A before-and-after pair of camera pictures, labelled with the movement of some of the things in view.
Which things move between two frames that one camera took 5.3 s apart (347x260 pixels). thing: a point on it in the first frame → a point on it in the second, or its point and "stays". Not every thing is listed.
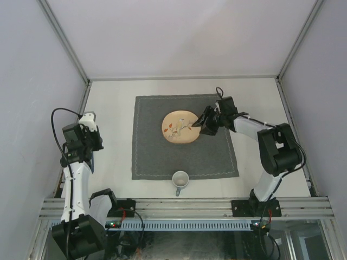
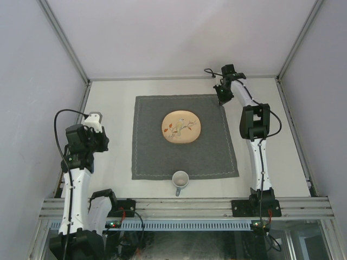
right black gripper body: (214, 120) → (224, 94)
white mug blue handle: (180, 179) stays
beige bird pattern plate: (177, 127) stays
